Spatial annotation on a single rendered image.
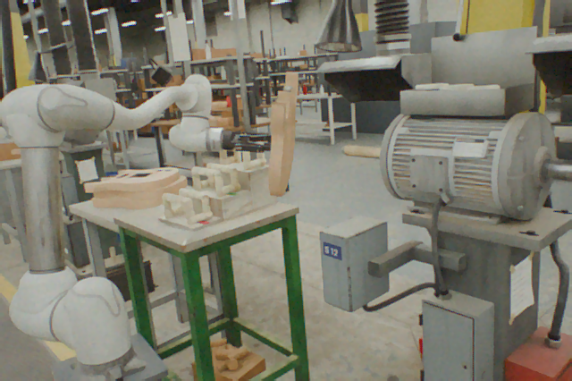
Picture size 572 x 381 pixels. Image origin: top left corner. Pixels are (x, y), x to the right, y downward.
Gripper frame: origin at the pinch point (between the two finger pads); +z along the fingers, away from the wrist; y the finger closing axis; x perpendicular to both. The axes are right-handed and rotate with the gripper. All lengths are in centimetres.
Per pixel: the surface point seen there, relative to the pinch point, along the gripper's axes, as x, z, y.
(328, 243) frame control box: 4, 25, 69
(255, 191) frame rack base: -29.7, -12.3, -13.6
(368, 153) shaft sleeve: 12.2, 34.0, 30.9
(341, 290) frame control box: -6, 29, 73
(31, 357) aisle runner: -151, -150, -13
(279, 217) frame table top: -36.2, -0.2, -4.4
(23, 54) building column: -111, -473, -518
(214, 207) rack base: -31.0, -26.8, -1.0
